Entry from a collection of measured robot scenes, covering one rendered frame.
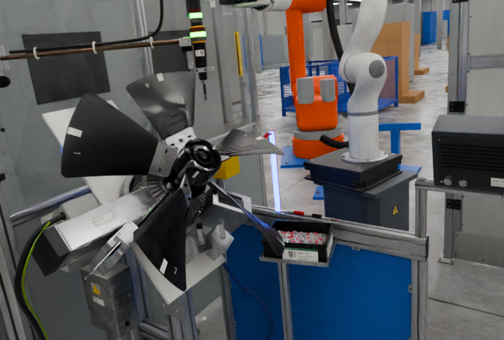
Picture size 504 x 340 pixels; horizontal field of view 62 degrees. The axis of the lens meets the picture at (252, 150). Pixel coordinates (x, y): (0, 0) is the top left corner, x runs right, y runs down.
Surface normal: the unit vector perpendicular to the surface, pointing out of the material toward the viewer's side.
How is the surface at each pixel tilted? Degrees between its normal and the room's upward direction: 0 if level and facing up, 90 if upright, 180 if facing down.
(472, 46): 90
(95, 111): 71
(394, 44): 90
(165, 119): 54
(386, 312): 90
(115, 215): 50
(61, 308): 90
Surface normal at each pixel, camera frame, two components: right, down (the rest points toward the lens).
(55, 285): 0.82, 0.07
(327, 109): -0.11, 0.26
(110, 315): -0.56, 0.26
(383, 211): 0.65, 0.14
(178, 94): 0.03, -0.50
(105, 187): 0.57, -0.57
